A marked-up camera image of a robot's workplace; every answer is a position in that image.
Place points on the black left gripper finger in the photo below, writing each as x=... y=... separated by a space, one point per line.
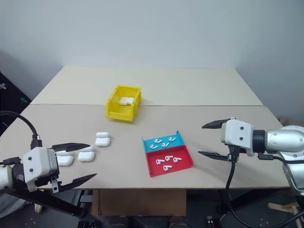
x=76 y=182
x=69 y=147

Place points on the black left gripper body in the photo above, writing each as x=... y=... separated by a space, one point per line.
x=44 y=181

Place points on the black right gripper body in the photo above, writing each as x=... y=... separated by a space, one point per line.
x=234 y=153

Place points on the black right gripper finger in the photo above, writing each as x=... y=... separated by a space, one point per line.
x=213 y=155
x=213 y=124

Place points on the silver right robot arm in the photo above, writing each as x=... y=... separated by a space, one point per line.
x=282 y=140

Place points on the yellow plastic bin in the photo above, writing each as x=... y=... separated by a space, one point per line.
x=118 y=112

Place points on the small brown cardboard box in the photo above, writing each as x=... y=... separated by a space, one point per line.
x=288 y=121

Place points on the red shallow tray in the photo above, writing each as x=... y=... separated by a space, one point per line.
x=185 y=164

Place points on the blue shallow tray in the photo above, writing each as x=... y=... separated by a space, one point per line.
x=180 y=141

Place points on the dark rounded shape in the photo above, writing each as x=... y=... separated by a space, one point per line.
x=178 y=222
x=210 y=222

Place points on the black panel with marks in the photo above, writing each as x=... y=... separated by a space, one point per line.
x=12 y=95

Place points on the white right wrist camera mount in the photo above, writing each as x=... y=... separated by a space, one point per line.
x=237 y=135

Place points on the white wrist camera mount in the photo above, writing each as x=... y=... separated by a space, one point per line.
x=35 y=161
x=237 y=135

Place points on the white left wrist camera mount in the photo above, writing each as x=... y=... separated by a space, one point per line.
x=35 y=161

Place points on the light wooden frame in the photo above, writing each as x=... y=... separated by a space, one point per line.
x=288 y=209

